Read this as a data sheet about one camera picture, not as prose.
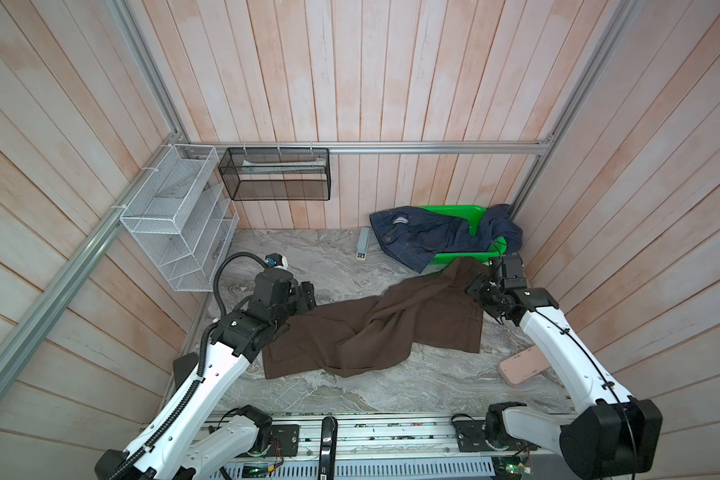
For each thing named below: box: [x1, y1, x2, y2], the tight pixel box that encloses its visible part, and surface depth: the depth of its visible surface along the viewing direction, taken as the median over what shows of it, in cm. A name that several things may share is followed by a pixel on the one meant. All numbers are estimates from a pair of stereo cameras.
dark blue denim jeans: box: [370, 204, 523, 273], surface depth 112 cm
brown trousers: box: [262, 256, 488, 379], surface depth 91 cm
